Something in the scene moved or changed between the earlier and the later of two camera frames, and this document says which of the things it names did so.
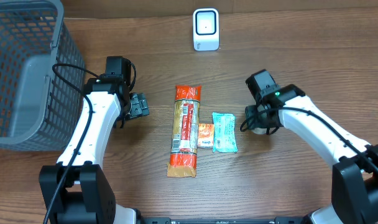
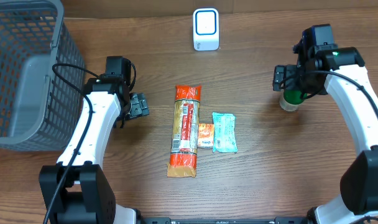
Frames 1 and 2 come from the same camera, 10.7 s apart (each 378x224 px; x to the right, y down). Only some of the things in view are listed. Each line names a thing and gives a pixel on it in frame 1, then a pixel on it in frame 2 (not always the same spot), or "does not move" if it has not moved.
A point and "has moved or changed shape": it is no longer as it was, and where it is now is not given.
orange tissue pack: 205,135 does not move
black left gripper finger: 139,105 does not move
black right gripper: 250,110 -> 318,84
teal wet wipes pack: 225,137 does not move
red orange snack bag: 185,132 does not move
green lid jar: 259,131 has moved or changed shape
